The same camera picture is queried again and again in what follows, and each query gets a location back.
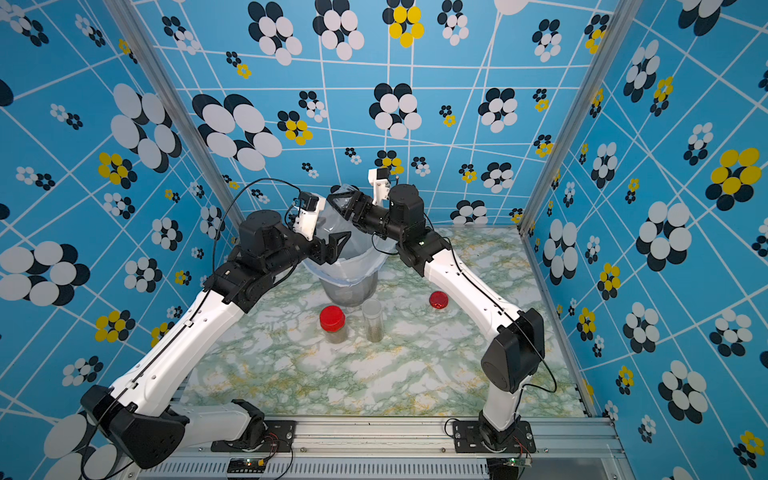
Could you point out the lidless clear jar beans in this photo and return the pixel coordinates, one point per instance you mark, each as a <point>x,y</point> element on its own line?
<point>372,311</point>

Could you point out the aluminium corner post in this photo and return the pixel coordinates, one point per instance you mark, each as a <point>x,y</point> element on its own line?
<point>128,22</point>
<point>621,21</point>

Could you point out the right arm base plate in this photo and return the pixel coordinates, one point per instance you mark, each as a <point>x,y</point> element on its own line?
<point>480,437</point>

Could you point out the left aluminium corner post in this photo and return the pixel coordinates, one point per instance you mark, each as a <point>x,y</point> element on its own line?
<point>128,22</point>

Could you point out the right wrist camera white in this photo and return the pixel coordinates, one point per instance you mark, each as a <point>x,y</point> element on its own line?
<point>379,179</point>

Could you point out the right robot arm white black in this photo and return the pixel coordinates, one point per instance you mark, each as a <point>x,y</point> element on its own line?
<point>515,338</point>

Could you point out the clear jar with mung beans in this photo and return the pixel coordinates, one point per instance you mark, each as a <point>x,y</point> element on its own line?
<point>330,221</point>

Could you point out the grey trash bin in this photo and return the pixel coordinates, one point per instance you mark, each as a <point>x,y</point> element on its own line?
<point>353,295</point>

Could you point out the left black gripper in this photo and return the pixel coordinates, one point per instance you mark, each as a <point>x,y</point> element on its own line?
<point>323,248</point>

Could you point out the aluminium front rail frame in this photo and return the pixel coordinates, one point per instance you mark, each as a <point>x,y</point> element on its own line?
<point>409,448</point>

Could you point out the left circuit board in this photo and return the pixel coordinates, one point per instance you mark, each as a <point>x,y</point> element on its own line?
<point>247,466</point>

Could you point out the red lid jar left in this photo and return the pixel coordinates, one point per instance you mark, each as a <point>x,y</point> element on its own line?
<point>333,323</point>

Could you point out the right aluminium corner post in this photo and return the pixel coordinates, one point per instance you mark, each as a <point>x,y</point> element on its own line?
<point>621,21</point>

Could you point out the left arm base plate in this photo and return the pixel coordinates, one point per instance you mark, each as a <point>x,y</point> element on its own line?
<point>271,436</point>

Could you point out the circuit board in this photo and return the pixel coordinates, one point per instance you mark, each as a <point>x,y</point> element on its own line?
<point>247,466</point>
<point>507,469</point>

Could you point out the right circuit board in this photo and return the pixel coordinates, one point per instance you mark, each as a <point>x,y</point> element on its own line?
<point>507,469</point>

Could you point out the white plastic bin liner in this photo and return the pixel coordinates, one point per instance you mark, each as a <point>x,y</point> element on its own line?
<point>346,272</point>

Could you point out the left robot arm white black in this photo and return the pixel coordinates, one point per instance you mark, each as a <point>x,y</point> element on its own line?
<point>135,414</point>

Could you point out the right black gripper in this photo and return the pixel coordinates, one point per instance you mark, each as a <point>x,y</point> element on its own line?
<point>353,201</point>

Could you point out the red jar lid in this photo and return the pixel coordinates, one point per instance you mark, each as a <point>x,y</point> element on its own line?
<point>438,300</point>

